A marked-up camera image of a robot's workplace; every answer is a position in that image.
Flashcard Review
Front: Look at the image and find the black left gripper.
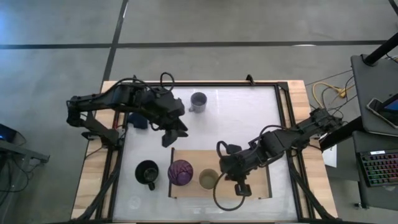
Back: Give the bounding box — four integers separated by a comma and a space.
146, 89, 189, 149

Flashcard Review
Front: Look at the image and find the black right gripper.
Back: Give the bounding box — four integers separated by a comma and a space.
218, 143, 259, 185

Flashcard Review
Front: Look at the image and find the cream plastic cup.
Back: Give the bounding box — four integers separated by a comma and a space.
198, 168, 220, 190

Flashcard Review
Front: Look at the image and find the purple glass tumbler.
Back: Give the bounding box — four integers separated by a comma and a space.
167, 159, 194, 187

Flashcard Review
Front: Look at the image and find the grey ceramic mug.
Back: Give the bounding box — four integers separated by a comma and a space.
188, 91, 208, 114

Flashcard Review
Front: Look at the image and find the black ceramic mug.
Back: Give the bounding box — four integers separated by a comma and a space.
134, 159, 160, 192

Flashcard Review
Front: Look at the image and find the dark blue cloth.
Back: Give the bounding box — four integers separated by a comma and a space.
127, 112, 149, 130

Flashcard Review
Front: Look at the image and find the white paper sheet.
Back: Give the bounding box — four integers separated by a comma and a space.
322, 145, 338, 169

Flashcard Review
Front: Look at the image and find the black bar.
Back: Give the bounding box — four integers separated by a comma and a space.
318, 116, 364, 152

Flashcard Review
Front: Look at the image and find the backlit computer keyboard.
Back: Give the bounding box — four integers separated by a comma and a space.
357, 150, 398, 187

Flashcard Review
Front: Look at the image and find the grey side desk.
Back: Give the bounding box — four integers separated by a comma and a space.
350, 54, 398, 210

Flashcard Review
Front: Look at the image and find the smartphone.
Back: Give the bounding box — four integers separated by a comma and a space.
366, 98, 398, 130

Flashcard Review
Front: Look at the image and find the grey metal stand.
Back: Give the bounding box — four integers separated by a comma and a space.
0, 123, 50, 163

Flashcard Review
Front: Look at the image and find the black pole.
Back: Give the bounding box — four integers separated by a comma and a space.
363, 32, 398, 66

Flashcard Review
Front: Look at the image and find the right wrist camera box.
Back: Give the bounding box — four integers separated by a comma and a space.
234, 183, 252, 197

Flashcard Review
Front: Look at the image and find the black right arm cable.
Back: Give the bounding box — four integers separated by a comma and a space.
212, 172, 247, 212

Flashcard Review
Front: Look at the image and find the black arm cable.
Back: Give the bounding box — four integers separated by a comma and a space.
159, 72, 175, 93
212, 172, 247, 212

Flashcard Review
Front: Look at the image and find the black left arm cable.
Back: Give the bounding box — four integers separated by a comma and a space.
159, 72, 175, 93

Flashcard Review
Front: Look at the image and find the black metal table frame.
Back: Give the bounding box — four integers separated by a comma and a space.
71, 81, 343, 223

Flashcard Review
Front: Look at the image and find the yellow cable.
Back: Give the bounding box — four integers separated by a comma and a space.
312, 81, 348, 108

